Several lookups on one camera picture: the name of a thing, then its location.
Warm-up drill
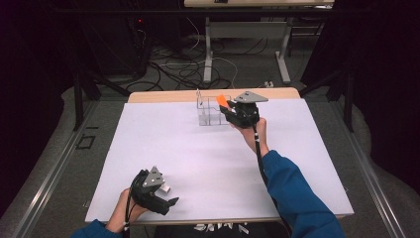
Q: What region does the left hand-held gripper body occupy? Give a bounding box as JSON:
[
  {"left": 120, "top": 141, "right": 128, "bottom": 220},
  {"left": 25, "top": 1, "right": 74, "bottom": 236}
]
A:
[{"left": 131, "top": 166, "right": 170, "bottom": 216}]

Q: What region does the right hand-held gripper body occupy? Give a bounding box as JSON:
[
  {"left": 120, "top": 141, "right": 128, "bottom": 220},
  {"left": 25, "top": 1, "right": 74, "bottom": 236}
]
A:
[{"left": 231, "top": 90, "right": 269, "bottom": 130}]

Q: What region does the orange highlighter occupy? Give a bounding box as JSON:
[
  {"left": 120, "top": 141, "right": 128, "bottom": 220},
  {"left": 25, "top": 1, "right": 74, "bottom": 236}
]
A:
[{"left": 216, "top": 94, "right": 231, "bottom": 109}]

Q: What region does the clear acrylic organizer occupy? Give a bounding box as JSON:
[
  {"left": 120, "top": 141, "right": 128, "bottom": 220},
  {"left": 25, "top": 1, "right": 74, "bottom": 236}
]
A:
[{"left": 196, "top": 94, "right": 232, "bottom": 127}]

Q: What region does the person's right hand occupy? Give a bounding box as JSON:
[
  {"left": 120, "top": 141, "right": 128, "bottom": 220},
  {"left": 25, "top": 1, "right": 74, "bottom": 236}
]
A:
[{"left": 231, "top": 117, "right": 267, "bottom": 150}]

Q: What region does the person's left hand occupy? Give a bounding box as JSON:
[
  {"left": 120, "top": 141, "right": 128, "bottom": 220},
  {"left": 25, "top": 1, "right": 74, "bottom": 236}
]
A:
[{"left": 105, "top": 187, "right": 148, "bottom": 234}]

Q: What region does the person's black printed shirt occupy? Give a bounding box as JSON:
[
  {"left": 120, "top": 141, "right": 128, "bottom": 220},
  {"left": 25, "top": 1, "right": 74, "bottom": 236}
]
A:
[{"left": 153, "top": 221, "right": 291, "bottom": 238}]

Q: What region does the white table sheet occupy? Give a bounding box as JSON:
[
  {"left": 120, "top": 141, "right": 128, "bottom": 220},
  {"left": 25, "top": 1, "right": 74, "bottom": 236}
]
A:
[{"left": 84, "top": 98, "right": 355, "bottom": 223}]

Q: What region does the desk with white legs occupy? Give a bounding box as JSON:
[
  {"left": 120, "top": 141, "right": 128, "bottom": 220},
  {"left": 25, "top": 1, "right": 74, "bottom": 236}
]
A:
[{"left": 183, "top": 0, "right": 335, "bottom": 85}]

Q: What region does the black metal stand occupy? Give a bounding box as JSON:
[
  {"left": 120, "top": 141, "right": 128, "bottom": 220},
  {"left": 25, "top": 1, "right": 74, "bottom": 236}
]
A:
[
  {"left": 72, "top": 67, "right": 132, "bottom": 132},
  {"left": 298, "top": 67, "right": 356, "bottom": 133}
]

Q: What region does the black computer tower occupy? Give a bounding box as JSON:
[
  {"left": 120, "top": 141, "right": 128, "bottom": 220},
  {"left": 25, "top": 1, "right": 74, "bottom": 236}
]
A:
[{"left": 82, "top": 14, "right": 151, "bottom": 77}]

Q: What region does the black horizontal bar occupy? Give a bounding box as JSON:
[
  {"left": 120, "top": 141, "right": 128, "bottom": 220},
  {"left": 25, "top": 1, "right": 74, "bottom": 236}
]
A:
[{"left": 49, "top": 8, "right": 335, "bottom": 16}]

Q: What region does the left hand-held gripper cable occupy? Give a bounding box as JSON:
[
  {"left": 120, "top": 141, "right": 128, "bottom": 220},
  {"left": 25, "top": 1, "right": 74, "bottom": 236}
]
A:
[{"left": 123, "top": 187, "right": 137, "bottom": 238}]

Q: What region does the hand-held gripper cable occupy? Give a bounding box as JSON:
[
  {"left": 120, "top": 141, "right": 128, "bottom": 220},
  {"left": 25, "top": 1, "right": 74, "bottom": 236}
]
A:
[
  {"left": 123, "top": 187, "right": 137, "bottom": 238},
  {"left": 252, "top": 124, "right": 276, "bottom": 206}
]

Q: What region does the white cable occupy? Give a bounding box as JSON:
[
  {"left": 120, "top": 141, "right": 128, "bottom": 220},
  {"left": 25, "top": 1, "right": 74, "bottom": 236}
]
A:
[{"left": 184, "top": 16, "right": 240, "bottom": 89}]

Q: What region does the right hand-held gripper cable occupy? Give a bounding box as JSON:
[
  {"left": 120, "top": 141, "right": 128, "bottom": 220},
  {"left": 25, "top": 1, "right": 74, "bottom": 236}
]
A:
[{"left": 252, "top": 124, "right": 276, "bottom": 206}]

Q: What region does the tangle of black cables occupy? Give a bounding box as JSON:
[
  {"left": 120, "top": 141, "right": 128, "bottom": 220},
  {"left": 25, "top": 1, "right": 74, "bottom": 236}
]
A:
[{"left": 125, "top": 36, "right": 270, "bottom": 92}]

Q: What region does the aluminium floor rail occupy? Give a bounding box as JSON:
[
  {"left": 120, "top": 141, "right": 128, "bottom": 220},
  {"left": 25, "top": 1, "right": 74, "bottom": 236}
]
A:
[
  {"left": 13, "top": 100, "right": 100, "bottom": 238},
  {"left": 330, "top": 100, "right": 402, "bottom": 238}
]

